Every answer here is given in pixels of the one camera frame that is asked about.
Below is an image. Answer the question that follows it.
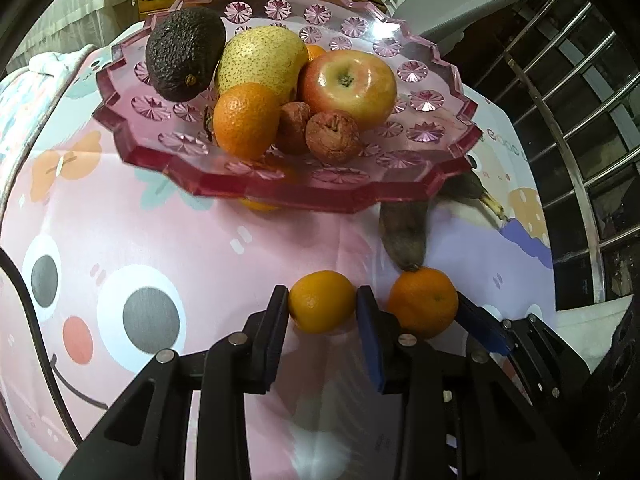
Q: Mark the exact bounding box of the white floral curtain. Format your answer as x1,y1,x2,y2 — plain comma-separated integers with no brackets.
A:
552,294,636,376

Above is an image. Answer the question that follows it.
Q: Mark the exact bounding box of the dried red fruit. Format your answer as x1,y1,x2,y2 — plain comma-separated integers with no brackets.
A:
305,111,363,163
274,101,313,156

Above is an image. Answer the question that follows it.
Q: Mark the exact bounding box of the pink glass fruit plate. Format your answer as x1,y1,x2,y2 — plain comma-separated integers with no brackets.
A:
92,0,483,213

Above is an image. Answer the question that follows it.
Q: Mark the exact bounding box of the red yellow apple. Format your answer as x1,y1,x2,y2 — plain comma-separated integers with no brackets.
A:
298,50,398,131

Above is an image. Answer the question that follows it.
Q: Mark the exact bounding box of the metal window grille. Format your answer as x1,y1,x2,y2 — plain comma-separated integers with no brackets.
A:
470,0,640,311

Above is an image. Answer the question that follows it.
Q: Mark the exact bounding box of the floral fleece blanket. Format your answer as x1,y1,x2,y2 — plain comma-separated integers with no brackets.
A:
0,44,97,201

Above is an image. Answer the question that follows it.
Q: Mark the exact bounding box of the small orange kumquat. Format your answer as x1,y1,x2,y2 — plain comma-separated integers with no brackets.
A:
288,270,357,334
237,197,281,212

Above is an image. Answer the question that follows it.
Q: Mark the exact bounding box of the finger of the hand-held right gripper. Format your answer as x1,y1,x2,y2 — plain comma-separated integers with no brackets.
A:
456,292,592,411

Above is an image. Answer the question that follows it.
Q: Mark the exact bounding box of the cartoon printed tablecloth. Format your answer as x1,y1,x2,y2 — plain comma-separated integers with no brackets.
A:
0,45,556,480

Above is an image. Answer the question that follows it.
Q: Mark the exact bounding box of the white lace cover cloth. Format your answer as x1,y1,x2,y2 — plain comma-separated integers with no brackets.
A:
15,0,146,61

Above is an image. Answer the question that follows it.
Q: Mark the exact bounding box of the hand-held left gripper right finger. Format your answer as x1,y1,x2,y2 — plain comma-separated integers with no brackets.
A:
356,285,566,480

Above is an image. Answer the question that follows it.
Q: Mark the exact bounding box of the yellow pear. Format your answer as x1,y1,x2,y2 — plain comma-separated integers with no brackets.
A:
216,26,309,106

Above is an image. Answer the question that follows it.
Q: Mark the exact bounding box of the grey chair seat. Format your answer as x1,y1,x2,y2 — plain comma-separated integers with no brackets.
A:
332,0,561,56

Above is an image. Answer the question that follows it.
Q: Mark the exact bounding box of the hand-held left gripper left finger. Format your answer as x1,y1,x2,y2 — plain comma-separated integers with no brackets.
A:
57,285,291,480

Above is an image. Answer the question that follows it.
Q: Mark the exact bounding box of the black cable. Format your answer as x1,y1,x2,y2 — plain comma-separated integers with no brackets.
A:
0,247,83,446

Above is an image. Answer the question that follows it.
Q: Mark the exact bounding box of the dark avocado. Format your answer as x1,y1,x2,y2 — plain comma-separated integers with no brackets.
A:
145,7,227,102

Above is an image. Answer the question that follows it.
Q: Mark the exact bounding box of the blackened banana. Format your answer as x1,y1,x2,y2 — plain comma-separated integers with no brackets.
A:
378,172,512,272

